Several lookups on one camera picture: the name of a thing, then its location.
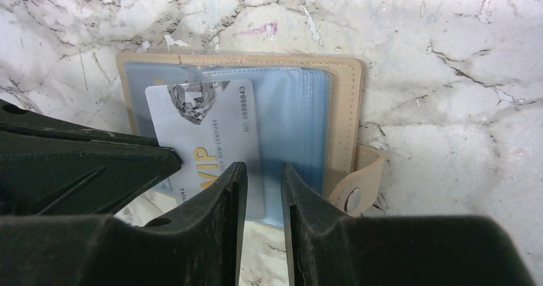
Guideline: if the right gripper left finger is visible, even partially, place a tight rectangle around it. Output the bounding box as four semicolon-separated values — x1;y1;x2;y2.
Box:
1;162;248;285

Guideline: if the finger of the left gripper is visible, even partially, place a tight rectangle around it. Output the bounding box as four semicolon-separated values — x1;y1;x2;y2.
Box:
1;101;182;216

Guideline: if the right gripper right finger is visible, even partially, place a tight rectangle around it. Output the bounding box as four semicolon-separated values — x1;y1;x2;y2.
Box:
281;164;534;285

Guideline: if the beige card holder wallet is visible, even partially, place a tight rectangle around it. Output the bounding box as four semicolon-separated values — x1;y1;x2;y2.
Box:
116;53;384;228

